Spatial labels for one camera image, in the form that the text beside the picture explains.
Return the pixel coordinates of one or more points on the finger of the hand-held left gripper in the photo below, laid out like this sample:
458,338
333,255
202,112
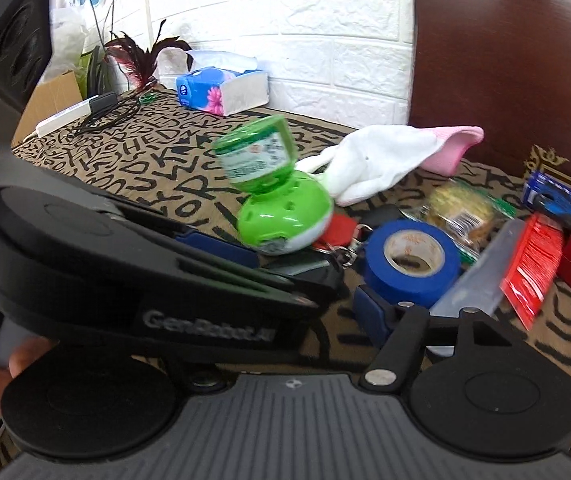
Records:
275,285
215,250

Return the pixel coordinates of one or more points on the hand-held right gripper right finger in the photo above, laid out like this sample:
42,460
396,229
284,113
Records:
371,310

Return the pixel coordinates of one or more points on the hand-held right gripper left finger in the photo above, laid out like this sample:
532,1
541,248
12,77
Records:
205,379

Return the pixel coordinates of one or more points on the black car key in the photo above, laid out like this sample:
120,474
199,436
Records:
310,266

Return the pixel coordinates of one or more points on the blue tape roll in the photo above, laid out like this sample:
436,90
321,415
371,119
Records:
380,270

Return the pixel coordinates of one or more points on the green mosquito repellent device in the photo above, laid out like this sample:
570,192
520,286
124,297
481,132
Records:
275,220

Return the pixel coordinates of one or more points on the red key tag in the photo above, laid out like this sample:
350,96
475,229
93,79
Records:
340,230

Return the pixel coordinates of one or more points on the yellow snack packet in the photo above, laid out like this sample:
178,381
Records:
460,210

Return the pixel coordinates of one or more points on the white pink glove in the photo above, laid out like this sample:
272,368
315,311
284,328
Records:
375,160

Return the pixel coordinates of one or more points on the blue floral tissue box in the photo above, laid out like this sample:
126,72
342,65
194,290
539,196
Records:
205,92

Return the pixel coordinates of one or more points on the white power strip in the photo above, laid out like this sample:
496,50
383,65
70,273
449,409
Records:
60,120

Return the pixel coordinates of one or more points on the red sachet packet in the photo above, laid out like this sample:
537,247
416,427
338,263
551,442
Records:
530,270

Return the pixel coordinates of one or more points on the cardboard box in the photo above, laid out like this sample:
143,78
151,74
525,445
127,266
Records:
50,95

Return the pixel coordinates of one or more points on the dark red feather toy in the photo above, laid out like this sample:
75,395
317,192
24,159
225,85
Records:
135,57

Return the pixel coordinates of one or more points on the blue blister packet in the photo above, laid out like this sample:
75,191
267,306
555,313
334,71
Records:
545,187

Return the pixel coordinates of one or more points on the white plastic bag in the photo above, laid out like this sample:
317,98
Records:
67,35

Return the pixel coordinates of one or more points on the dark brown wooden headboard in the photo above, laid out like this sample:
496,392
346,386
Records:
505,60

